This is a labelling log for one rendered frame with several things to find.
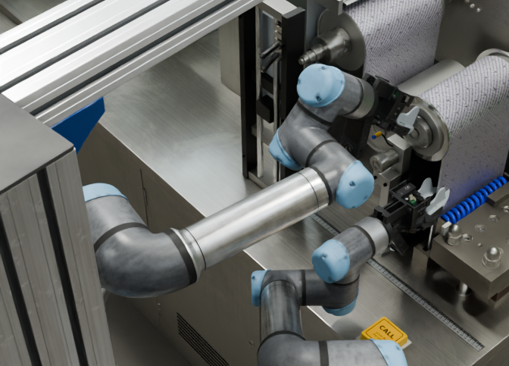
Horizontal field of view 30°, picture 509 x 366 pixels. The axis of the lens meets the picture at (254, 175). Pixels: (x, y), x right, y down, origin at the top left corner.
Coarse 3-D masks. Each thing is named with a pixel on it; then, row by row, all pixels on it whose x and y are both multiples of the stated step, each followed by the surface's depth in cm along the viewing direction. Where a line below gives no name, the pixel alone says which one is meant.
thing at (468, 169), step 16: (496, 128) 203; (480, 144) 202; (496, 144) 207; (448, 160) 196; (464, 160) 201; (480, 160) 206; (496, 160) 211; (448, 176) 200; (464, 176) 205; (480, 176) 210; (496, 176) 216; (464, 192) 209; (448, 208) 208
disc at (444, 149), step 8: (408, 96) 193; (416, 96) 191; (424, 104) 190; (432, 112) 189; (440, 120) 189; (440, 128) 190; (448, 136) 189; (448, 144) 190; (416, 152) 199; (440, 152) 193; (432, 160) 196
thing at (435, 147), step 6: (504, 60) 202; (408, 108) 194; (420, 108) 191; (420, 114) 192; (426, 114) 190; (426, 120) 191; (432, 120) 190; (432, 126) 190; (438, 126) 190; (432, 132) 191; (438, 132) 190; (438, 138) 191; (432, 144) 193; (438, 144) 192; (414, 150) 198; (420, 150) 197; (426, 150) 195; (432, 150) 194; (438, 150) 193
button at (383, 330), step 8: (384, 320) 200; (368, 328) 198; (376, 328) 198; (384, 328) 198; (392, 328) 198; (368, 336) 196; (376, 336) 196; (384, 336) 196; (392, 336) 196; (400, 336) 196; (400, 344) 196
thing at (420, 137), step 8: (416, 120) 192; (424, 120) 191; (416, 128) 193; (424, 128) 191; (408, 136) 196; (416, 136) 194; (424, 136) 192; (432, 136) 192; (416, 144) 195; (424, 144) 193
